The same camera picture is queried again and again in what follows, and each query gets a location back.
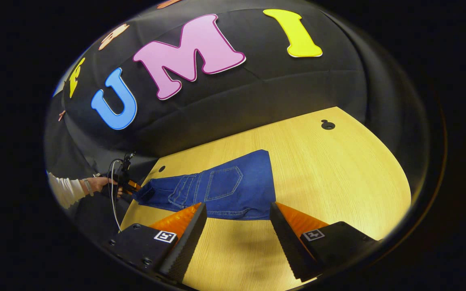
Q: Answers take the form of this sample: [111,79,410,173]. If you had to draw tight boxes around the black backdrop cloth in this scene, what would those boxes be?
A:
[44,0,434,239]

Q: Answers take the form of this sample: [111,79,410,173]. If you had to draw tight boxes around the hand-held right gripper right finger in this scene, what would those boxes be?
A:
[269,201,380,283]

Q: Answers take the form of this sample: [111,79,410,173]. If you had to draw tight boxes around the thin gripper cable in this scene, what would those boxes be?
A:
[109,159,125,233]

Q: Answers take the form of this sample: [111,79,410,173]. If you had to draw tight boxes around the blue jeans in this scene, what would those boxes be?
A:
[133,149,277,221]

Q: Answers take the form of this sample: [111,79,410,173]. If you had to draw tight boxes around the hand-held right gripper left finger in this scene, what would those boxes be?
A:
[107,201,208,284]

